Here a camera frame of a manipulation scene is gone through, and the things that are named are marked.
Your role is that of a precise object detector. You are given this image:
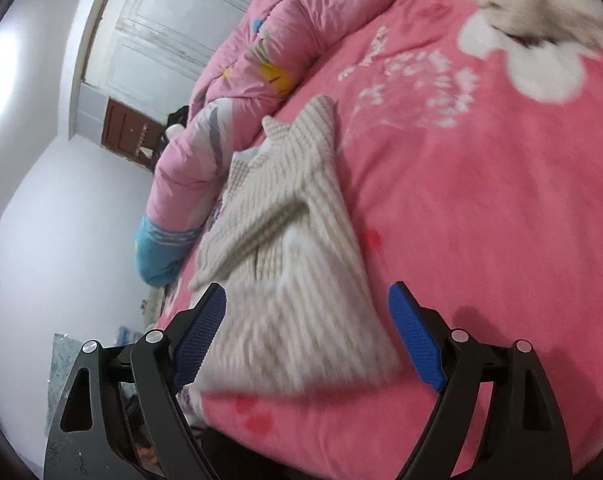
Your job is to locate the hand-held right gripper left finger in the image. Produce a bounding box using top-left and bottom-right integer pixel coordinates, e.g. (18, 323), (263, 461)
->
(44, 282), (228, 480)

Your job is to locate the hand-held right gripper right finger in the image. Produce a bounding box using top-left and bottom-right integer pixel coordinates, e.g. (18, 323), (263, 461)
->
(387, 281), (575, 480)

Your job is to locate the beige checked knit cardigan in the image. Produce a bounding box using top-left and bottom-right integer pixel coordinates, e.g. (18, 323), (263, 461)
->
(179, 94), (402, 398)

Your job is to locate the pink floral blanket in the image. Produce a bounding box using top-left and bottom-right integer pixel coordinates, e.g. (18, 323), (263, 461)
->
(152, 0), (603, 476)

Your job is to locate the grey-green patterned mat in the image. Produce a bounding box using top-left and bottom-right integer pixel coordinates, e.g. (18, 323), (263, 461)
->
(46, 332), (85, 461)

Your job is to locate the brown wooden door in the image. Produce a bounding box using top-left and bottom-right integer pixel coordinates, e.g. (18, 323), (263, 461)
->
(102, 98), (165, 162)

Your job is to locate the white panelled door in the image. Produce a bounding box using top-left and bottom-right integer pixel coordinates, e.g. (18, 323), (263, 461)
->
(82, 0), (255, 106)

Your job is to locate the pink and blue quilt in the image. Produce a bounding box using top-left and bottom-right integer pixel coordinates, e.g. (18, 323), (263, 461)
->
(134, 0), (417, 287)

